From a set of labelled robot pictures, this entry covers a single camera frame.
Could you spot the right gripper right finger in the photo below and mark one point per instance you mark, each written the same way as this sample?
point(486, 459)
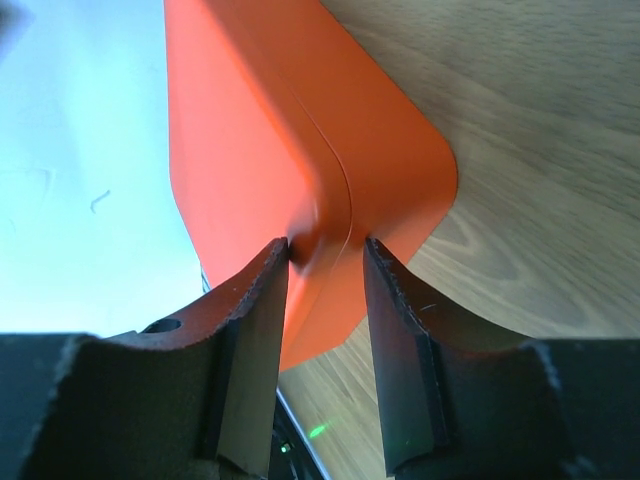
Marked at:
point(460, 397)

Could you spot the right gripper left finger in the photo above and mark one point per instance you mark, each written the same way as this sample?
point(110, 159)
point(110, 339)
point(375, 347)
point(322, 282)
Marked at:
point(192, 396)

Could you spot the orange compartment chocolate box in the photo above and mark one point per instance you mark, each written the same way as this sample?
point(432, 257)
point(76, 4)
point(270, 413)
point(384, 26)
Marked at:
point(398, 174)

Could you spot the orange box lid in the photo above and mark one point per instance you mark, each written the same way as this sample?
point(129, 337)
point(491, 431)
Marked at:
point(247, 163)

